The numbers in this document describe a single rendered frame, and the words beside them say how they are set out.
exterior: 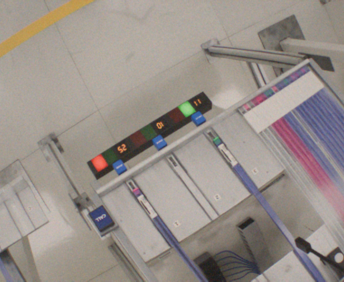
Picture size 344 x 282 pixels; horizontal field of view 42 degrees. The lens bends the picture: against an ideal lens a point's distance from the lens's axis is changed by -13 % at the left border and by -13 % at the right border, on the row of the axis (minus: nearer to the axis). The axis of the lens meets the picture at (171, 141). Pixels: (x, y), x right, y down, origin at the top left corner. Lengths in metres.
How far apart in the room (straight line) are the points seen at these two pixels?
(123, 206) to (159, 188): 0.09
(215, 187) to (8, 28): 1.01
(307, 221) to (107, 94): 0.87
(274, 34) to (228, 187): 1.11
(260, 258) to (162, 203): 0.47
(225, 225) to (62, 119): 0.75
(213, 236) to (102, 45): 0.83
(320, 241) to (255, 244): 0.36
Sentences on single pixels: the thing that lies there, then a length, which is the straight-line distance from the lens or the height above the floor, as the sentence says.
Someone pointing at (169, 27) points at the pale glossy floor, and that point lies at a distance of 1.92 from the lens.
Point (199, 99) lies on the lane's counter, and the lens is 1.26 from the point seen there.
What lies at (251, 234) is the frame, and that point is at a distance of 1.43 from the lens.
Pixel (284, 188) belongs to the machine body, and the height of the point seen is 0.62.
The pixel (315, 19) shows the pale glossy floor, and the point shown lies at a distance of 2.30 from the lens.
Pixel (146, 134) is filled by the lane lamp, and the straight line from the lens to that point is 1.22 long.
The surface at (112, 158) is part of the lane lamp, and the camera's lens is 1.20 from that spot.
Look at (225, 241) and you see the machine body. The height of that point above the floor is 0.62.
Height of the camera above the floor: 1.79
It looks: 66 degrees down
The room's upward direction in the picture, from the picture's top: 119 degrees clockwise
